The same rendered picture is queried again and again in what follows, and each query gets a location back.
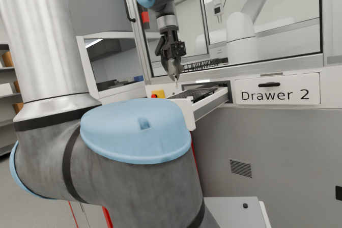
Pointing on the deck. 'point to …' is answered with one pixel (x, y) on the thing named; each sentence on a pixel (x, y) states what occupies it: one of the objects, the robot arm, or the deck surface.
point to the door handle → (127, 6)
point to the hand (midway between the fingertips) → (174, 78)
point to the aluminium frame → (322, 55)
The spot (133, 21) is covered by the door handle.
